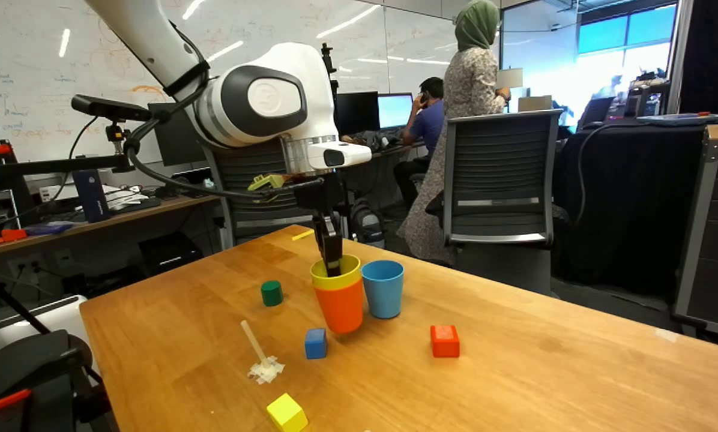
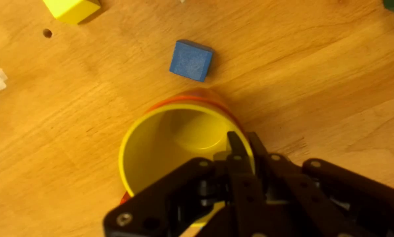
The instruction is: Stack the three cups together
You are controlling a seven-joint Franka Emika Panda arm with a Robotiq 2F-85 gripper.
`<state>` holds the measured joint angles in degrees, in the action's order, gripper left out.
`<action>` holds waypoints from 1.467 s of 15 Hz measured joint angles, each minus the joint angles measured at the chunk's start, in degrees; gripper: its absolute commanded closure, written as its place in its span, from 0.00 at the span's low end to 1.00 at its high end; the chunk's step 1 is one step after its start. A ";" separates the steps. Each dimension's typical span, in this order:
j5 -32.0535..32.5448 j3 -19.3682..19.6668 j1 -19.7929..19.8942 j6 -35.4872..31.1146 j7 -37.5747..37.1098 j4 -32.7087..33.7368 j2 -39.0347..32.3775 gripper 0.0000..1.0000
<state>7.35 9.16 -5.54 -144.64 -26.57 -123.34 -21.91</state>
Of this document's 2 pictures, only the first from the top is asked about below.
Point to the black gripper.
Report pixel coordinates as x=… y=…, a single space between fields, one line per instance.
x=324 y=193

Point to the yellow plastic cup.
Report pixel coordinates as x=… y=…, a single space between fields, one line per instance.
x=348 y=276

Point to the orange plastic cup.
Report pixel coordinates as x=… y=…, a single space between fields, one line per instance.
x=339 y=308

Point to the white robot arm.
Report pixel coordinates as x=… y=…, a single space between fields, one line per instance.
x=252 y=100

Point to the yellow tape strip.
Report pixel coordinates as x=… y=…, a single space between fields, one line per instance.
x=302 y=233

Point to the blue plastic cup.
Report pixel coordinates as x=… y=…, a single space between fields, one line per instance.
x=381 y=288

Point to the green wooden cylinder block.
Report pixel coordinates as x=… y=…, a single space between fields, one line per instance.
x=271 y=293

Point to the grey mesh office chair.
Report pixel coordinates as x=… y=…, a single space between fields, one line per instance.
x=252 y=216
x=498 y=169

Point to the blue wooden block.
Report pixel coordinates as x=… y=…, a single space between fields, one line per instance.
x=315 y=344

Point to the black computer monitor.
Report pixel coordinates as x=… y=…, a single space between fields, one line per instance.
x=174 y=145
x=356 y=110

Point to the white paper scrap with stick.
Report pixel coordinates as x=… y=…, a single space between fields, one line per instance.
x=264 y=371

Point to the lit computer monitor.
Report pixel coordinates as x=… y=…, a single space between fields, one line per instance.
x=395 y=110

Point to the red wooden block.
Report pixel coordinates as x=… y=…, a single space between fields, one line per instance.
x=444 y=341

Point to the seated person blue shirt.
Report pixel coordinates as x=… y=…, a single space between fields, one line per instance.
x=430 y=121

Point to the yellow wooden block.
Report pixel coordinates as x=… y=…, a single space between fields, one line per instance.
x=287 y=413

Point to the person in patterned dress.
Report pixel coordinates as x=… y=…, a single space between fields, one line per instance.
x=468 y=88

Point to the wooden side desk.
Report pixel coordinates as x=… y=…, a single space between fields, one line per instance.
x=95 y=224

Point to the small beige box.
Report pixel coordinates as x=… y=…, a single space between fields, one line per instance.
x=536 y=104

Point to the black camera on stand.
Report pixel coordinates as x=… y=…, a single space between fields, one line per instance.
x=105 y=106

